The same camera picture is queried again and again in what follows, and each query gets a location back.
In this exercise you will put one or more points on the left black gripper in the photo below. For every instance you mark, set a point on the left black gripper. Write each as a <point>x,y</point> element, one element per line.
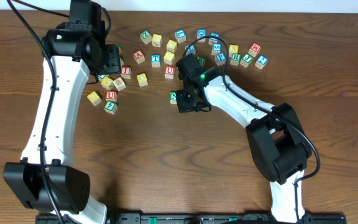
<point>112,59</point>

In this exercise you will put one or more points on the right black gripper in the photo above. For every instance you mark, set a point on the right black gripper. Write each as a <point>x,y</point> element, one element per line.
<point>184,101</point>

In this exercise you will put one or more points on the green N block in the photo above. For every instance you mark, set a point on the green N block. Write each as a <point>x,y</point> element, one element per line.
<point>173,98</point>

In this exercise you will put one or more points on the red u block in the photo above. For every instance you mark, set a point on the red u block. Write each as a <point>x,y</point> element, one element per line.
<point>111,96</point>
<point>169,72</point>

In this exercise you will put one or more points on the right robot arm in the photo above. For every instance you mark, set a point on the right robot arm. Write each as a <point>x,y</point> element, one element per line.
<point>278,144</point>

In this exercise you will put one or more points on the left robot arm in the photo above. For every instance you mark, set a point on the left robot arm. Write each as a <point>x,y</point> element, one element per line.
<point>45,179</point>

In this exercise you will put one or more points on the red I block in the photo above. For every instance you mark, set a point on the red I block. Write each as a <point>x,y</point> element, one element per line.
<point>126,72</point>

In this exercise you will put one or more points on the yellow block beside V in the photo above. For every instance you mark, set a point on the yellow block beside V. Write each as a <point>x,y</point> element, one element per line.
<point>107,83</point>

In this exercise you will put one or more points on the plain wooden picture block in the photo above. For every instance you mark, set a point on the plain wooden picture block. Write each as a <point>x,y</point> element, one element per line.
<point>119,84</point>

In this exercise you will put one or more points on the red A block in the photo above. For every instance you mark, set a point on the red A block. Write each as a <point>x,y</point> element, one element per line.
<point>139,56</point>

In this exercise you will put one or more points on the yellow O block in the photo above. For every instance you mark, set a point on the yellow O block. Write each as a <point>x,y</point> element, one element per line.
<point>142,79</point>

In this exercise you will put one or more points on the yellow block far left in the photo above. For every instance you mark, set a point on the yellow block far left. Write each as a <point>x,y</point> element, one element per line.
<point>94,98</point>

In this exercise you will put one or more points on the green B block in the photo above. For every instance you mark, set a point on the green B block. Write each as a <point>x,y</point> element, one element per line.
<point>201,60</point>

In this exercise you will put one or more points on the green 4 block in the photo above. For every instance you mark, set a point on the green 4 block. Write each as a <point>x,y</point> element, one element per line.
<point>110,107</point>

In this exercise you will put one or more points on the blue T block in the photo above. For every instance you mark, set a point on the blue T block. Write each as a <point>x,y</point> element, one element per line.
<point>155,60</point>

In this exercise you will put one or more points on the green Z block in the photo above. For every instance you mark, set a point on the green Z block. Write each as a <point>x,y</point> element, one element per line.
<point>146,37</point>

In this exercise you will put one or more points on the blue P block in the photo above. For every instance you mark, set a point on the blue P block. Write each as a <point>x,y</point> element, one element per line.
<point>220,59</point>

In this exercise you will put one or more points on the yellow S block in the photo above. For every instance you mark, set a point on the yellow S block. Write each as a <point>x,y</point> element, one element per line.
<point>169,58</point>

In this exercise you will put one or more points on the blue L block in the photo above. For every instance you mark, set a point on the blue L block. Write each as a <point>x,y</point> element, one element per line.
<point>190,49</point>

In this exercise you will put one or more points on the yellow block top row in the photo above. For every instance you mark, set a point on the yellow block top row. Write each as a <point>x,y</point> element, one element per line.
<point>156,40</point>

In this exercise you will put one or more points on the blue 5 block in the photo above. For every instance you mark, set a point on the blue 5 block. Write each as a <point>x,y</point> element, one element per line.
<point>216,49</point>

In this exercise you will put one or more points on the yellow C block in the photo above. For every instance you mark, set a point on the yellow C block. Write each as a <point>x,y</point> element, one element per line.
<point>172,46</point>

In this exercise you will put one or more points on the green R block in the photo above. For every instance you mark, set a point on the green R block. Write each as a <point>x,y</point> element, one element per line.
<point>235,59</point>

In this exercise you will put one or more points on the yellow K block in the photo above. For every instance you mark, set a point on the yellow K block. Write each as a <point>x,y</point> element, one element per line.
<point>233,49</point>

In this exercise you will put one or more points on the green J block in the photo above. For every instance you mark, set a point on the green J block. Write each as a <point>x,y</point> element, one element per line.
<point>246,60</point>

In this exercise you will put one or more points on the blue block top row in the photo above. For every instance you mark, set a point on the blue block top row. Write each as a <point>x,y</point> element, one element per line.
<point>180,36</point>

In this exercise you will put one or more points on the blue D block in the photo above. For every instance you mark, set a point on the blue D block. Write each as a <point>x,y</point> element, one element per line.
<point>201,33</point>

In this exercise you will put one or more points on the blue 2 block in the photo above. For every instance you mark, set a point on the blue 2 block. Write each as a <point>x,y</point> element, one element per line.
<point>261,62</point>

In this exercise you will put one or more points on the red M block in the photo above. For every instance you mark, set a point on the red M block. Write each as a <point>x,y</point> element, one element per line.
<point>254,49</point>

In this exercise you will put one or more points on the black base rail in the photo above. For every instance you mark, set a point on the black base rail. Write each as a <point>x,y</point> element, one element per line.
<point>136,218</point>

